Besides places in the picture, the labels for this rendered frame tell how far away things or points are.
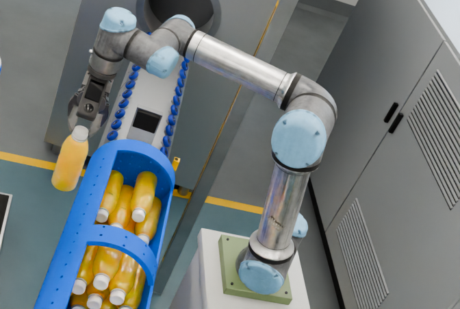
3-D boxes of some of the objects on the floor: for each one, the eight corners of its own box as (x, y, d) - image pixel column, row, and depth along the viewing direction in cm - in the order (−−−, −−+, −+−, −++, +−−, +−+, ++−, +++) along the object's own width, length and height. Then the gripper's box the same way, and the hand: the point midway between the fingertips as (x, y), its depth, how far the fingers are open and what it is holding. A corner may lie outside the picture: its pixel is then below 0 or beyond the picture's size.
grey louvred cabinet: (354, 148, 509) (459, -30, 429) (454, 426, 340) (659, 219, 260) (286, 131, 494) (382, -56, 414) (356, 413, 325) (541, 189, 245)
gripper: (129, 63, 175) (105, 126, 187) (84, 47, 172) (63, 112, 184) (124, 82, 168) (100, 146, 180) (77, 66, 165) (56, 132, 178)
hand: (80, 132), depth 179 cm, fingers closed on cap, 4 cm apart
